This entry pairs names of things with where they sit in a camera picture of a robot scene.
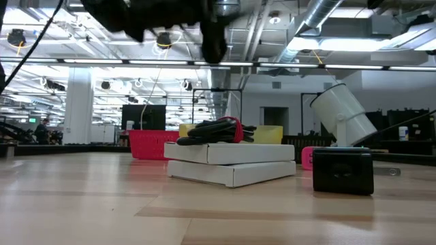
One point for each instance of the person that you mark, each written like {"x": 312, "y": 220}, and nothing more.
{"x": 42, "y": 132}

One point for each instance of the red plastic basket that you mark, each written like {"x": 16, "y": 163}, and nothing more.
{"x": 150, "y": 144}

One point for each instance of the white spot lamp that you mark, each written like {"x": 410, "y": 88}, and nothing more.
{"x": 340, "y": 109}

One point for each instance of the silver metal bracket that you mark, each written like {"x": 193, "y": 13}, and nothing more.
{"x": 388, "y": 171}

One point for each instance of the black plastic basket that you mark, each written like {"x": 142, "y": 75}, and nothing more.
{"x": 296, "y": 146}

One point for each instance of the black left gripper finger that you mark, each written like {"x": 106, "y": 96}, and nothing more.
{"x": 214, "y": 41}

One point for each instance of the black monitor screen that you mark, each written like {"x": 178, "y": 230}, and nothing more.
{"x": 150, "y": 117}

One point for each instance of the black hanging dome camera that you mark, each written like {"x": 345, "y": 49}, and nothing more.
{"x": 164, "y": 39}
{"x": 16, "y": 37}

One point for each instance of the black background robot arm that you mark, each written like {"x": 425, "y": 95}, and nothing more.
{"x": 15, "y": 133}

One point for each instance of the yellow plastic bin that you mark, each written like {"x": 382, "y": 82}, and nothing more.
{"x": 269, "y": 134}

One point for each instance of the overhead frame light bar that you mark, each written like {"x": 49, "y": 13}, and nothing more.
{"x": 289, "y": 64}

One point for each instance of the pink charger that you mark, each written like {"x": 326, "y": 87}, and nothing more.
{"x": 306, "y": 158}

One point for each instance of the white canister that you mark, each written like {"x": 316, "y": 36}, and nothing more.
{"x": 403, "y": 133}

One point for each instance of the black aluminium table frame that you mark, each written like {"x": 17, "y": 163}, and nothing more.
{"x": 68, "y": 149}

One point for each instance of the white card reader boxes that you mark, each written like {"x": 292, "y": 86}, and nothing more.
{"x": 245, "y": 153}

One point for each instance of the black metal stand frame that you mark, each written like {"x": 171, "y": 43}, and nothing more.
{"x": 301, "y": 112}

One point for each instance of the black equipment rack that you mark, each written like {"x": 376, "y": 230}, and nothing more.
{"x": 408, "y": 124}

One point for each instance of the white card reader box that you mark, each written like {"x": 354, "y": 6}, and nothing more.
{"x": 259, "y": 173}

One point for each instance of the black power adapter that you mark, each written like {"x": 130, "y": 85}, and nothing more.
{"x": 342, "y": 173}

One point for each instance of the small white container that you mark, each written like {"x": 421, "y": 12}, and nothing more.
{"x": 130, "y": 125}

